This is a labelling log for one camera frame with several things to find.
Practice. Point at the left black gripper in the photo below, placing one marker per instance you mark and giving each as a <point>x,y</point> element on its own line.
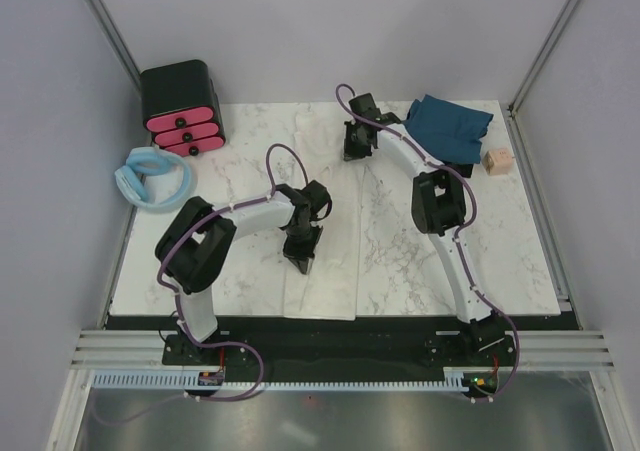
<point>300,257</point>

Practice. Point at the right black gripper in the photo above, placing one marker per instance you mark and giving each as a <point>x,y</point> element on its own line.
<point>350,153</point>

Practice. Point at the white t shirt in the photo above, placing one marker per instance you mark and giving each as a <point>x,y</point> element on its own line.
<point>329,290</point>

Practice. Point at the black pink drawer box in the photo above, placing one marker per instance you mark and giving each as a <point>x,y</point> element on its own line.
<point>180,108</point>

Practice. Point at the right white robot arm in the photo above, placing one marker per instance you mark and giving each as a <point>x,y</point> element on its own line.
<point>442,207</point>

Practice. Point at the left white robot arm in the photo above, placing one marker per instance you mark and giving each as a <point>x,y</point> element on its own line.
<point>195,246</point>

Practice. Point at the folded teal t shirt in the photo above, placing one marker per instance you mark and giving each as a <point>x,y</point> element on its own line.
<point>447,131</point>

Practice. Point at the small pink cube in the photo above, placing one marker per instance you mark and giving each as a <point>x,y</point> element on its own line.
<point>498,161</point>

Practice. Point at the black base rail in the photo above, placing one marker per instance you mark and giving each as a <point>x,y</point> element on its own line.
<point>258,342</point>

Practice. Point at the white slotted cable duct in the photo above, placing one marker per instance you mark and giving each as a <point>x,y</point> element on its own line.
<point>292,377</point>

